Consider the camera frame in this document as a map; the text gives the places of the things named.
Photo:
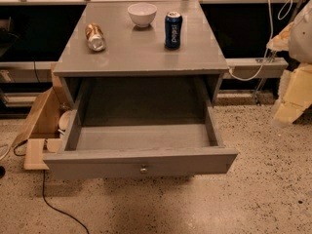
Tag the light wooden box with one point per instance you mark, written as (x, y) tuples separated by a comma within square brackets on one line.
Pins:
[(41, 131)]

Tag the grey top drawer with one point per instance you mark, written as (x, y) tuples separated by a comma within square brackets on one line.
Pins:
[(119, 125)]

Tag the blue pepsi can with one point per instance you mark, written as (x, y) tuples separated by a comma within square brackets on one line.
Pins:
[(173, 23)]

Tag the white plate in box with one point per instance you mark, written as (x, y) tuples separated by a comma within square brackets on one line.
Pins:
[(64, 120)]

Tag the white ceramic bowl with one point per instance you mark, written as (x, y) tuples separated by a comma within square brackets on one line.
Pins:
[(142, 14)]

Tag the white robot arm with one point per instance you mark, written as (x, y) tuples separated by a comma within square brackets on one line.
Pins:
[(295, 89)]

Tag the round metal top knob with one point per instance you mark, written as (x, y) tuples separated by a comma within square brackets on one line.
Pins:
[(143, 170)]

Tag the grey drawer cabinet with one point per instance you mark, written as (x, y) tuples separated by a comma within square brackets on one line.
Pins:
[(132, 51)]

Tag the metal stand pole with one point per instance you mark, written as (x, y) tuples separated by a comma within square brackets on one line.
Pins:
[(262, 81)]

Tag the tan padded gripper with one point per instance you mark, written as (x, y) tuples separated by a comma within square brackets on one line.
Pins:
[(301, 39)]

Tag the tipped tan soda can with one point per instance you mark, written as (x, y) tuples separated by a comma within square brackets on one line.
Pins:
[(95, 37)]

